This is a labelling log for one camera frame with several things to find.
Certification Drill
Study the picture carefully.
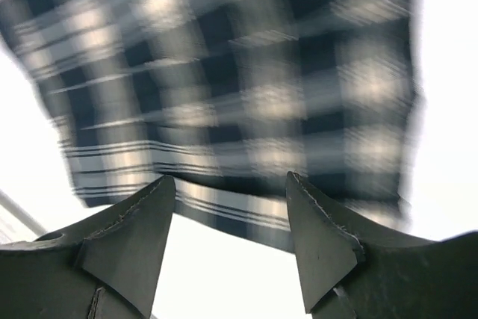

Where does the navy plaid skirt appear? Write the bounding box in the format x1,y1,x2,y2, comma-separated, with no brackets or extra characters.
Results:
1,0,415,252

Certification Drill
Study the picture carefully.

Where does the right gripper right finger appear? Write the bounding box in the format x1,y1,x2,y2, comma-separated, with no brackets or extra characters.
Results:
286,173,477,319

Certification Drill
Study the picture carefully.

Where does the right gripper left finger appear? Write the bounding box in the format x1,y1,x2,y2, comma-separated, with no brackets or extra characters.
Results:
1,176,176,319

